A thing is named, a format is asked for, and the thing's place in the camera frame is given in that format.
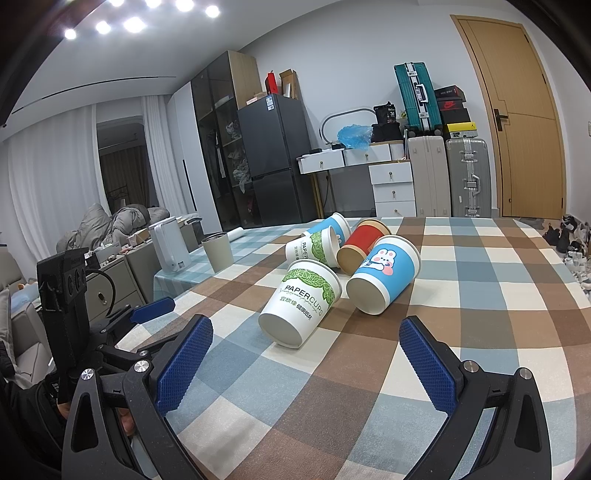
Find white green-leaf paper cup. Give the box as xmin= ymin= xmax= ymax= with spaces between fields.
xmin=259 ymin=260 xmax=342 ymax=349

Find beige cylindrical cup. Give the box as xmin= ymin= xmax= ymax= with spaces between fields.
xmin=202 ymin=232 xmax=235 ymax=273

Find red brown paper cup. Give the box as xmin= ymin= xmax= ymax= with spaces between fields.
xmin=337 ymin=219 xmax=391 ymax=276

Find far blue paper cup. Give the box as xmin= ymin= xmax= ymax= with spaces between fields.
xmin=304 ymin=212 xmax=352 ymax=246

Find blue bunny paper cup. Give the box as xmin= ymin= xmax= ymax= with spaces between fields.
xmin=346 ymin=235 xmax=422 ymax=315

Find person's hand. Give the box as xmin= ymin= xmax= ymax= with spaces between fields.
xmin=57 ymin=402 xmax=135 ymax=437

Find grey side cabinet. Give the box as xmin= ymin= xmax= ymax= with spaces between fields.
xmin=85 ymin=242 xmax=160 ymax=322

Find white electric kettle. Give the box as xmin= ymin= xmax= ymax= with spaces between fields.
xmin=148 ymin=217 xmax=190 ymax=273

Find grey clothes pile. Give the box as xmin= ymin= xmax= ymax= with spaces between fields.
xmin=56 ymin=204 xmax=170 ymax=253

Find white curtain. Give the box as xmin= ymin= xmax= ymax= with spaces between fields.
xmin=0 ymin=94 xmax=195 ymax=282

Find checkered tablecloth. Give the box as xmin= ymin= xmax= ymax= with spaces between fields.
xmin=120 ymin=218 xmax=590 ymax=479

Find black refrigerator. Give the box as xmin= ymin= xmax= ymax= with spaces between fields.
xmin=238 ymin=94 xmax=317 ymax=226

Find dark glass cabinet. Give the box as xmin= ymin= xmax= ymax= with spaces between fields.
xmin=190 ymin=51 xmax=262 ymax=231

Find blue plastic bag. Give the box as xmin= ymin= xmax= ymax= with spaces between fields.
xmin=338 ymin=124 xmax=373 ymax=150

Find white drawer desk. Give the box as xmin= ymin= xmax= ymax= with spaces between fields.
xmin=297 ymin=140 xmax=417 ymax=218

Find silver suitcase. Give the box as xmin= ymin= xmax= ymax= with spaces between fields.
xmin=446 ymin=138 xmax=492 ymax=217

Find beige suitcase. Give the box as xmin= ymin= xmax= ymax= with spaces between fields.
xmin=408 ymin=136 xmax=452 ymax=217

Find wooden door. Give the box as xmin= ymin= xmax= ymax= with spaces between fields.
xmin=452 ymin=15 xmax=566 ymax=219

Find teal suitcase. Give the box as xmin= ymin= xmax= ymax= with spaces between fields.
xmin=394 ymin=62 xmax=443 ymax=136

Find stacked shoe boxes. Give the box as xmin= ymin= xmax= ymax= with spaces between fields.
xmin=435 ymin=85 xmax=478 ymax=139

